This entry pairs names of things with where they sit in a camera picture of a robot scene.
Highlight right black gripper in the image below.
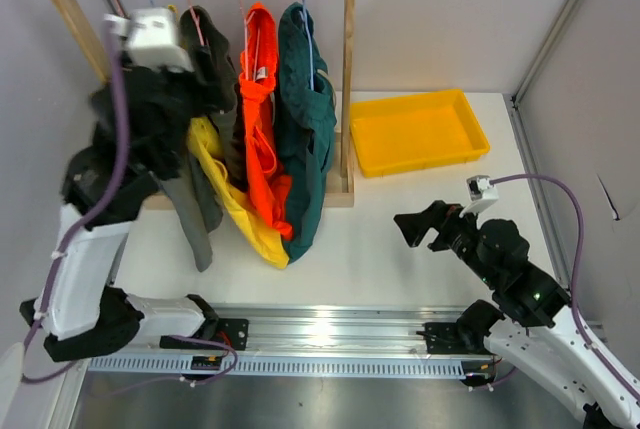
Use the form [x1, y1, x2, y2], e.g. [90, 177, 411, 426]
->
[392, 200, 497, 286]

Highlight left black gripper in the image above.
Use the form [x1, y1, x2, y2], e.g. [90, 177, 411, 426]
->
[117, 46, 228, 175]

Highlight yellow shorts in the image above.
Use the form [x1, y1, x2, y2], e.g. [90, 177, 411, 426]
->
[186, 113, 289, 269]

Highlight grey shorts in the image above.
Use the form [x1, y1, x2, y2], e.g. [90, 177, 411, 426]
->
[159, 153, 223, 272]

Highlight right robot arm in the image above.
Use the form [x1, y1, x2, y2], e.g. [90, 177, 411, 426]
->
[394, 200, 639, 428]

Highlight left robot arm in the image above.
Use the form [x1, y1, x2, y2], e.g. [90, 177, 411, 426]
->
[20, 65, 222, 362]

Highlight olive green shorts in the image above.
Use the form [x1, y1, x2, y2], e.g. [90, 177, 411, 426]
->
[179, 6, 248, 191]

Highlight dark green shorts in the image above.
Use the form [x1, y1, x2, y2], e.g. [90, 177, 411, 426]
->
[274, 2, 337, 263]

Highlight yellow plastic tray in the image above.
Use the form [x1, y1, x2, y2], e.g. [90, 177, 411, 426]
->
[350, 89, 490, 178]

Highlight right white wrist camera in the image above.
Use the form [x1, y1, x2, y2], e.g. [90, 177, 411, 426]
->
[460, 175, 499, 218]

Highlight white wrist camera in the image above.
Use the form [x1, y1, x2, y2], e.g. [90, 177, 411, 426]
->
[460, 175, 499, 218]
[103, 7, 194, 72]

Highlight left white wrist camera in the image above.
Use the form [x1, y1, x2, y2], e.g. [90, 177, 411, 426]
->
[103, 7, 194, 72]

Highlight pink wire hanger olive shorts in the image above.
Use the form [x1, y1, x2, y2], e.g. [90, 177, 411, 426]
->
[186, 0, 206, 47]

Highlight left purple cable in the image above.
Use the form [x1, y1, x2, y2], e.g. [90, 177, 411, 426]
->
[19, 23, 239, 396]

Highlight pink wire hanger orange shorts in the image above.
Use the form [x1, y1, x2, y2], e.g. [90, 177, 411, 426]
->
[239, 0, 277, 90]

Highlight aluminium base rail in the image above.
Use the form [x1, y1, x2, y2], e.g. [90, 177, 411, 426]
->
[159, 304, 611, 361]

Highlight blue wire hanger green shorts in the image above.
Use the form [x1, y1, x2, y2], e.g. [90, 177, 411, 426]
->
[301, 0, 315, 92]

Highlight slotted cable duct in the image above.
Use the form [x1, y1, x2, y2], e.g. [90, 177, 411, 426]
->
[88, 353, 491, 380]

